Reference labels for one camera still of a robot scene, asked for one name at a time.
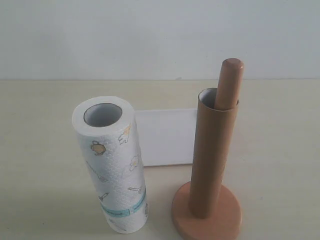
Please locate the white rectangular plastic tray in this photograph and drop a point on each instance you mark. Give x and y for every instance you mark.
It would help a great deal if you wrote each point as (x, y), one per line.
(167, 136)

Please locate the brown cardboard tube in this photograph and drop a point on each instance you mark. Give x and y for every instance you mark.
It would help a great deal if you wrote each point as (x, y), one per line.
(213, 134)

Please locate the wooden paper towel holder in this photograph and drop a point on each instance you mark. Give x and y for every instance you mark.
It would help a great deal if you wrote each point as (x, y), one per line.
(225, 222)

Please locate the white printed paper towel roll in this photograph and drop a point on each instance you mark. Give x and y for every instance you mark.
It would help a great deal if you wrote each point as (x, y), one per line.
(107, 134)

